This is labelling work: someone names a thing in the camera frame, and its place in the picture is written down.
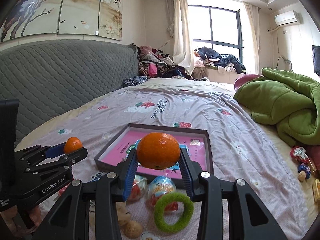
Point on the pile of clothes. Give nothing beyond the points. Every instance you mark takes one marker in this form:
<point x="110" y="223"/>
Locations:
<point x="155" y="63"/>

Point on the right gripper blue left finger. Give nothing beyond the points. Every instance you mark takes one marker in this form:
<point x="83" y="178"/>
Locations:
<point x="111" y="189"/>

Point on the dark framed window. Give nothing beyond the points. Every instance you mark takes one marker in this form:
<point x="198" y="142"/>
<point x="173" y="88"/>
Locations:
<point x="216" y="28"/>

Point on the beige left curtain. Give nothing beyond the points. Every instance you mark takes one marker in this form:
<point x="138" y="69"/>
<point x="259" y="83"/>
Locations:
<point x="178" y="29"/>

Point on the beige curtain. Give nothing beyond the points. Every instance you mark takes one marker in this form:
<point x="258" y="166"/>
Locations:
<point x="178" y="29"/>
<point x="253" y="17"/>

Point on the pink strawberry bed sheet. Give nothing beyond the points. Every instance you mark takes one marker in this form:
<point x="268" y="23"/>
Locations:
<point x="241" y="148"/>

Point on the small orange tangerine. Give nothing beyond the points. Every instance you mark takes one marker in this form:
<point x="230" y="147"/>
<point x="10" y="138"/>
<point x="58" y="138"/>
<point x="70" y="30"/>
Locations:
<point x="72" y="145"/>

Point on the grey quilted headboard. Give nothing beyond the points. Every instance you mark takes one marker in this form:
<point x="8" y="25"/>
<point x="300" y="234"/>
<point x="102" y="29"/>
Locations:
<point x="50" y="78"/>

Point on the blue red toy egg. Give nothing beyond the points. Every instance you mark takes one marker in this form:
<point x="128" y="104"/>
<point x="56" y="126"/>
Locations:
<point x="160" y="186"/>

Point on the green quilted blanket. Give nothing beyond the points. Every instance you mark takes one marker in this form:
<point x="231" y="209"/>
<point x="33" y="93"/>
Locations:
<point x="286" y="100"/>

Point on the white air conditioner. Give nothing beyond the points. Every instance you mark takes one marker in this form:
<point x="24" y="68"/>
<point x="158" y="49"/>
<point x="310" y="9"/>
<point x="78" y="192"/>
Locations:
<point x="289" y="17"/>

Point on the pink pillow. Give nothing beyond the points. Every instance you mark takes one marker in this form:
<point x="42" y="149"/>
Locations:
<point x="244" y="79"/>

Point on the beige right curtain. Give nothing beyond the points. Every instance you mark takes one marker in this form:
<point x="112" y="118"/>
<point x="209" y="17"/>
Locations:
<point x="253" y="17"/>

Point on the blue wrapped candy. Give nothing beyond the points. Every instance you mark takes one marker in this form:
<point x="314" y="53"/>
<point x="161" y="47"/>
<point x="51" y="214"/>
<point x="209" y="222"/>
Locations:
<point x="303" y="172"/>

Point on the yellow snack packet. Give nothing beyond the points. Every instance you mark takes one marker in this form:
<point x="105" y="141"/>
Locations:
<point x="316" y="190"/>

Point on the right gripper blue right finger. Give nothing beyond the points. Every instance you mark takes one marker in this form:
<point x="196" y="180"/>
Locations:
<point x="248" y="216"/>

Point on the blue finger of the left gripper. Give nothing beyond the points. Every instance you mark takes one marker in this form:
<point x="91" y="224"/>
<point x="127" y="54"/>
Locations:
<point x="73" y="158"/>
<point x="55" y="151"/>

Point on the red wrapped candy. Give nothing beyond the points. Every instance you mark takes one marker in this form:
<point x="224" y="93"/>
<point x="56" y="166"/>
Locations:
<point x="299" y="154"/>

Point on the large orange tangerine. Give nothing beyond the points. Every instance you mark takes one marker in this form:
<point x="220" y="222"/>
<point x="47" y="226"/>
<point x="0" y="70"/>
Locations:
<point x="158" y="151"/>

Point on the clothes pile on windowsill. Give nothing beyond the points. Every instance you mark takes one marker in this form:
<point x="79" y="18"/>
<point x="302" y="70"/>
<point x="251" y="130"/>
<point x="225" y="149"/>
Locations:
<point x="208" y="57"/>

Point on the flower wall painting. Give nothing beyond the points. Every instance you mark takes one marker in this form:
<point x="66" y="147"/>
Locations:
<point x="82" y="17"/>

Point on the left hand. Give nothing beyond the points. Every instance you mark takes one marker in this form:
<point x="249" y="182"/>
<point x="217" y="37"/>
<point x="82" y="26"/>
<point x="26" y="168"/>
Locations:
<point x="9" y="214"/>

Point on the black television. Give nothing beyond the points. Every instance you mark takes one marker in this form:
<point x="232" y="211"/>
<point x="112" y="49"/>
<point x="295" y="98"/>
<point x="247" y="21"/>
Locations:
<point x="316" y="59"/>

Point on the brown walnut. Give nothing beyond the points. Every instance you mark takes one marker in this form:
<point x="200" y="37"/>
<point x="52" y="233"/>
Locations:
<point x="133" y="229"/>

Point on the grey shallow box tray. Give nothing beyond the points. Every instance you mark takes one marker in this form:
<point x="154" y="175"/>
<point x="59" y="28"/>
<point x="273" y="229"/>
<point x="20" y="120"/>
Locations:
<point x="178" y="127"/>

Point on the dark patterned cloth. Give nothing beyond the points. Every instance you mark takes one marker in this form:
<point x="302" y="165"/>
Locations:
<point x="134" y="81"/>

